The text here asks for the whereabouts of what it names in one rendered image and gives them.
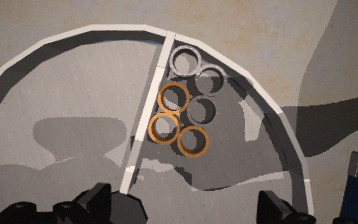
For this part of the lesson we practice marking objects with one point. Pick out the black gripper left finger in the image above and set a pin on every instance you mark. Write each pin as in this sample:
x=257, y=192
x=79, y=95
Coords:
x=97, y=199

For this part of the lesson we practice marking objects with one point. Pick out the grey metal ring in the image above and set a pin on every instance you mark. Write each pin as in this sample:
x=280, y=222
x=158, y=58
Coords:
x=212, y=119
x=221, y=74
x=185, y=49

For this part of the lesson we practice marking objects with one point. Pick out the bronze bushing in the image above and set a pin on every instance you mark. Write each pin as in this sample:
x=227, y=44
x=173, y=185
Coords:
x=193, y=153
x=161, y=93
x=154, y=136

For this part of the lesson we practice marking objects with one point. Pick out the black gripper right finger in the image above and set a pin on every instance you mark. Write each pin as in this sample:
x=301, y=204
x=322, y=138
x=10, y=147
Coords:
x=270, y=208

